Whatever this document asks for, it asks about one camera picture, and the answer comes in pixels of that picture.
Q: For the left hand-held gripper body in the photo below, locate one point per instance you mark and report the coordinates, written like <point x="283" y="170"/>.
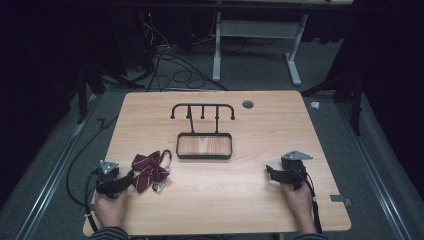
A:
<point x="107" y="180"/>

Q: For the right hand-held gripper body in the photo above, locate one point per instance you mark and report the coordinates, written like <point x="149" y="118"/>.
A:
<point x="293" y="170"/>

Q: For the dark red striped bow tie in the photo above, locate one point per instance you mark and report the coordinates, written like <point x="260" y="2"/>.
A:
<point x="149" y="171"/>

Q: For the person's left hand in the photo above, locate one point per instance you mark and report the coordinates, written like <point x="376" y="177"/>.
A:
<point x="110" y="210"/>

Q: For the person's right hand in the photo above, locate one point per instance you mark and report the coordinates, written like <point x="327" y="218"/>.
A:
<point x="298" y="205"/>

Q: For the grey tape piece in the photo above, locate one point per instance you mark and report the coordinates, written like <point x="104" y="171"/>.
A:
<point x="340" y="199"/>

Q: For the small white scrap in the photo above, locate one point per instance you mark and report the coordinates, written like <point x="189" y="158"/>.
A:
<point x="315" y="105"/>

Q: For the grey round table grommet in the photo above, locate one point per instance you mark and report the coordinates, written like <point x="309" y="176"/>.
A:
<point x="248" y="104"/>

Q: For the black metal hook rack with tray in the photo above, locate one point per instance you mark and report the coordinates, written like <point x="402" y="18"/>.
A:
<point x="204" y="146"/>

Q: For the black metal stand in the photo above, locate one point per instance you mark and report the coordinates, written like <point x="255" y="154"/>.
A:
<point x="356" y="106"/>
<point x="83" y="93"/>

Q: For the metal floor rail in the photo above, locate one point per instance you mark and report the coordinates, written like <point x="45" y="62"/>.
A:
<point x="53" y="173"/>
<point x="370" y="166"/>

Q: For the white metal desk frame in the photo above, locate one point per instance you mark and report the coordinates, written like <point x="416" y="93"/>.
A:
<point x="256" y="30"/>

